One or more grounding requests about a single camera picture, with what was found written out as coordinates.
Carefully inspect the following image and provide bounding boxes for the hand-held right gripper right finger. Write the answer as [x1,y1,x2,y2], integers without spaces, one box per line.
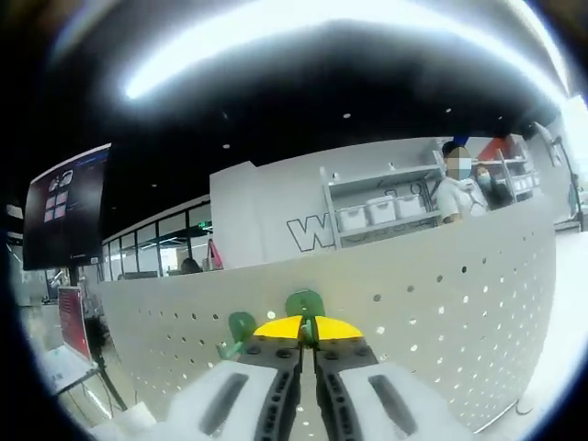
[311,314,474,441]

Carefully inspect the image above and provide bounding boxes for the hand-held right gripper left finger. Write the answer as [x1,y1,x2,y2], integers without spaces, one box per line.
[167,314,305,441]

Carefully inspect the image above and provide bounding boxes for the green hook assembly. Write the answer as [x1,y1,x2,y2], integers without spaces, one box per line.
[216,311,257,362]
[284,288,325,348]

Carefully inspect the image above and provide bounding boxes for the white perforated mounting plate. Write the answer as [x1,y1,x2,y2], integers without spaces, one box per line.
[95,201,558,435]

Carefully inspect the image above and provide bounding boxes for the pink bag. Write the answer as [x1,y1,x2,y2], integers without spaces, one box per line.
[207,238,226,272]

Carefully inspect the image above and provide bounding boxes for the black stand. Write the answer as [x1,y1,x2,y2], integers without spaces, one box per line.
[85,316,129,413]

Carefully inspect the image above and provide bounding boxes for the white storage bin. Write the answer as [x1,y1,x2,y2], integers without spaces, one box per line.
[337,206,368,231]
[395,193,426,221]
[366,197,397,225]

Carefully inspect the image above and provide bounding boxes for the laptop with red screen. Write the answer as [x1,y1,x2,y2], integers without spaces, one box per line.
[43,284,101,397]

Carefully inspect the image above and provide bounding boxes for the grey metal shelf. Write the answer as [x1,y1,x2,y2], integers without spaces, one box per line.
[320,149,449,252]
[498,137,541,203]

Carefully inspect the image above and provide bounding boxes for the long ceiling light strip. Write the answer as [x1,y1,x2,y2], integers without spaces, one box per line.
[123,17,571,100]

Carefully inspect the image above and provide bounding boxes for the large dark wall screen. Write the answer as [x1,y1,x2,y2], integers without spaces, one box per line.
[21,142,112,271]

